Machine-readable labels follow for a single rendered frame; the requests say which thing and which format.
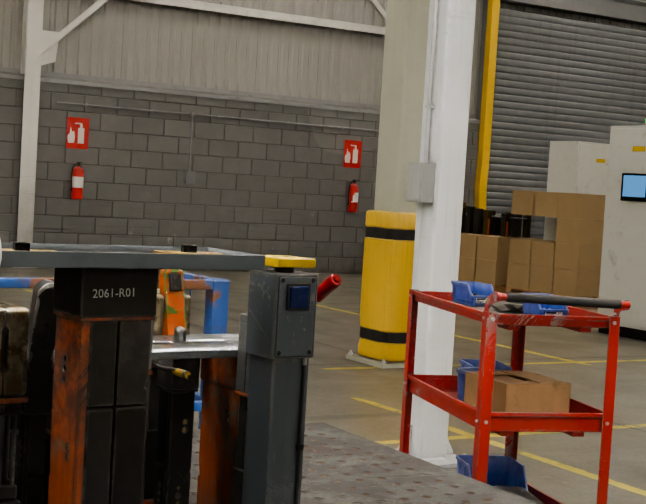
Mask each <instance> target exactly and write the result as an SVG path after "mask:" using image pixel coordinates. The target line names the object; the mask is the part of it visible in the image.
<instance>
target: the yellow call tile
mask: <svg viewBox="0 0 646 504"><path fill-rule="evenodd" d="M265 256H266V257H265V265H267V266H273V267H275V272H283V273H294V268H315V266H316V260H315V259H312V258H305V257H298V256H290V255H265Z"/></svg>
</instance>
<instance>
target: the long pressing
mask: <svg viewBox="0 0 646 504"><path fill-rule="evenodd" d="M238 340H239V334H235V333H229V334H188V335H187V336H186V343H174V335H153V346H152V360H174V359H201V358H227V357H238ZM193 342H215V343H193ZM159 343H164V344H159Z"/></svg>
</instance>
